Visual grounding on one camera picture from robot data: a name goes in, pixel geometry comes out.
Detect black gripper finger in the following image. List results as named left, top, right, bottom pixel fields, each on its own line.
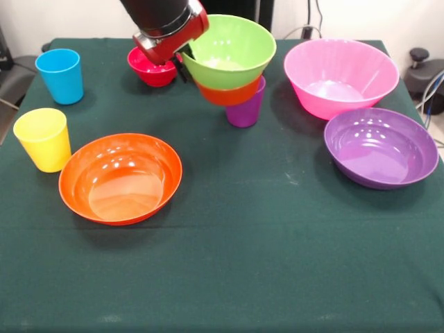
left=172, top=51, right=189, bottom=85

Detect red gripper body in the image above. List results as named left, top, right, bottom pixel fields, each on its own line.
left=133, top=0, right=210, bottom=67

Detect small red bowl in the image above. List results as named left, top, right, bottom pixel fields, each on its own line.
left=127, top=46, right=179, bottom=87

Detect small orange bowl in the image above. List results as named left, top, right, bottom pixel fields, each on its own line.
left=194, top=75, right=262, bottom=107

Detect green bowl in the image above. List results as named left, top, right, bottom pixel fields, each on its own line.
left=180, top=14, right=278, bottom=89

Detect purple plastic cup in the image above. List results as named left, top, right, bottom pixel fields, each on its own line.
left=225, top=75, right=267, bottom=128

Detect blue plastic cup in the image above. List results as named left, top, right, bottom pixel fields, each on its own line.
left=35, top=48, right=85, bottom=105

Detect large orange bowl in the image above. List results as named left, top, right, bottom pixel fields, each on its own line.
left=58, top=133, right=183, bottom=227

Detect large pink bowl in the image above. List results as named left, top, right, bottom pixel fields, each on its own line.
left=283, top=37, right=400, bottom=121

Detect purple bowl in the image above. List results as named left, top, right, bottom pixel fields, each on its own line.
left=324, top=107, right=440, bottom=191

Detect yellow plastic cup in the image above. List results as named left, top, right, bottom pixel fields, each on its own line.
left=12, top=108, right=72, bottom=173

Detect black chair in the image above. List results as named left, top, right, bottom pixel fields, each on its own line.
left=0, top=24, right=37, bottom=110

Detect dark green table cloth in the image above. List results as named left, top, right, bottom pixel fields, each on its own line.
left=0, top=37, right=444, bottom=333

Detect black equipment with knob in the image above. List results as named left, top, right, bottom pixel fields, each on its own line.
left=404, top=47, right=444, bottom=115

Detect grey cable with plug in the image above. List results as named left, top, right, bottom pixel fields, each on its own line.
left=282, top=24, right=324, bottom=41

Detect black hanging cable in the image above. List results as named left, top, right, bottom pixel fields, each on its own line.
left=314, top=0, right=325, bottom=39

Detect grey and blue cables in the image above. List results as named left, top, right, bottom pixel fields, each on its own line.
left=414, top=69, right=444, bottom=115

